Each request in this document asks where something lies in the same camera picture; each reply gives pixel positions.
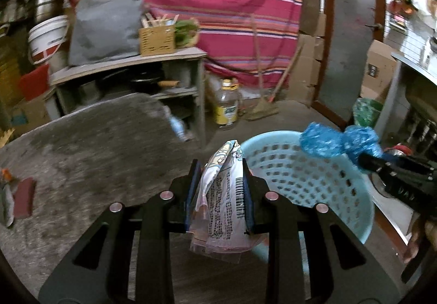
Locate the grey door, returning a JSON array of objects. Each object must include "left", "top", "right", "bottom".
[{"left": 314, "top": 0, "right": 388, "bottom": 127}]

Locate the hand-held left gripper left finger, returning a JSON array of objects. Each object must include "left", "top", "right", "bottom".
[{"left": 37, "top": 159, "right": 205, "bottom": 304}]

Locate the printed cardboard box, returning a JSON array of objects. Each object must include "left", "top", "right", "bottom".
[{"left": 360, "top": 39, "right": 398, "bottom": 103}]

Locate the steel pot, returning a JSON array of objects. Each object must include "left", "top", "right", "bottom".
[{"left": 32, "top": 0, "right": 64, "bottom": 22}]

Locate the red chip bag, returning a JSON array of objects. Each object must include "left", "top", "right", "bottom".
[{"left": 0, "top": 167, "right": 17, "bottom": 227}]

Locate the person's right hand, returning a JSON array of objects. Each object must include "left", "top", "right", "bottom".
[{"left": 403, "top": 217, "right": 437, "bottom": 264}]

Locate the grey side table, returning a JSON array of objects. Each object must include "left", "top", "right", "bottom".
[{"left": 49, "top": 48, "right": 209, "bottom": 147}]

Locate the brown cardboard box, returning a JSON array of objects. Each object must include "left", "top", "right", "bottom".
[{"left": 10, "top": 95, "right": 52, "bottom": 127}]

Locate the blue plastic wrapper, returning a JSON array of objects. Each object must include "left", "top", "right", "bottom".
[{"left": 300, "top": 122, "right": 383, "bottom": 168}]

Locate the grey cushion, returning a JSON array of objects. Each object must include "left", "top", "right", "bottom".
[{"left": 68, "top": 0, "right": 146, "bottom": 67}]

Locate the dark red packet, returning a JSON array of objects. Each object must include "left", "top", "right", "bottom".
[{"left": 15, "top": 177, "right": 36, "bottom": 217}]

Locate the wooden handled broom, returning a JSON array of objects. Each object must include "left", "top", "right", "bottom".
[{"left": 246, "top": 13, "right": 306, "bottom": 121}]

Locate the yellow oil bottle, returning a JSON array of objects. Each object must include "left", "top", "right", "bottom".
[{"left": 213, "top": 79, "right": 243, "bottom": 130}]

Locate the green plastic bag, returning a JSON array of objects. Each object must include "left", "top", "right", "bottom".
[{"left": 352, "top": 97, "right": 385, "bottom": 127}]

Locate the pan with wooden handle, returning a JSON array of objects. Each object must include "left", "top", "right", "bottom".
[{"left": 130, "top": 75, "right": 181, "bottom": 90}]

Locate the stack of cardboard boxes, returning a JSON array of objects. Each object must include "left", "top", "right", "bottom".
[{"left": 297, "top": 12, "right": 328, "bottom": 106}]

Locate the light blue plastic basket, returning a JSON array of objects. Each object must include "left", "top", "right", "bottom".
[{"left": 239, "top": 130, "right": 375, "bottom": 274}]

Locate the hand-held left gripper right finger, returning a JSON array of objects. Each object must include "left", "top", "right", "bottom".
[{"left": 241, "top": 158, "right": 401, "bottom": 304}]

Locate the white plastic bucket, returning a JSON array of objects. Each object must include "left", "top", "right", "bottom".
[{"left": 27, "top": 15, "right": 70, "bottom": 65}]

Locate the green leafy bundle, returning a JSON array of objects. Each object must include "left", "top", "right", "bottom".
[{"left": 174, "top": 18, "right": 201, "bottom": 49}]

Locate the clear plastic bottle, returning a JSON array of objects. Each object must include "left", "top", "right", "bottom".
[{"left": 164, "top": 106, "right": 192, "bottom": 142}]

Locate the white zip bag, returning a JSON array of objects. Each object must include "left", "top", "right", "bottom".
[{"left": 188, "top": 140, "right": 263, "bottom": 264}]

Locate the bundle of wooden sticks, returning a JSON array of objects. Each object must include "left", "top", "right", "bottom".
[{"left": 141, "top": 12, "right": 180, "bottom": 30}]

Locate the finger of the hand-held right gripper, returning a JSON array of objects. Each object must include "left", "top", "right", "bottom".
[
  {"left": 357, "top": 152, "right": 393, "bottom": 175},
  {"left": 382, "top": 150, "right": 410, "bottom": 165}
]

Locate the wooden perforated box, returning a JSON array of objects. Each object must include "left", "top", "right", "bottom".
[{"left": 138, "top": 24, "right": 176, "bottom": 57}]

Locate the red plastic bowl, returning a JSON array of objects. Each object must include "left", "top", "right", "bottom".
[{"left": 19, "top": 64, "right": 50, "bottom": 101}]

